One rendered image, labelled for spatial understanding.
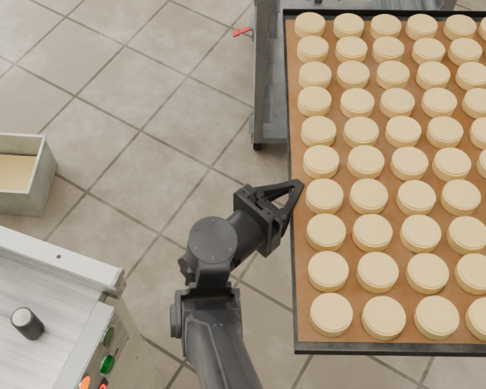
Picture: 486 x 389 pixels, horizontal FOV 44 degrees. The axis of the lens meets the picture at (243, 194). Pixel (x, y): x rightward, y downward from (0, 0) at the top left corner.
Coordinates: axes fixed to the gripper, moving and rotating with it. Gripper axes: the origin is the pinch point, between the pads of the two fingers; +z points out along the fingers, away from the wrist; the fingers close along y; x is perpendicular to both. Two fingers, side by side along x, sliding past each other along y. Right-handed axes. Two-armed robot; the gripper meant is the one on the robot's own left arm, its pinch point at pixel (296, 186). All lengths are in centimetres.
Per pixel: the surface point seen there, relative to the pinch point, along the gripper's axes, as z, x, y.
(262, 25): 48, -52, 35
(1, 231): -32.5, -30.1, 10.7
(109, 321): -29.0, -10.0, 17.3
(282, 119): 61, -53, 83
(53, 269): -30.4, -20.7, 13.3
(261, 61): 49, -53, 48
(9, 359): -43.0, -15.5, 17.2
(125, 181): 13, -80, 99
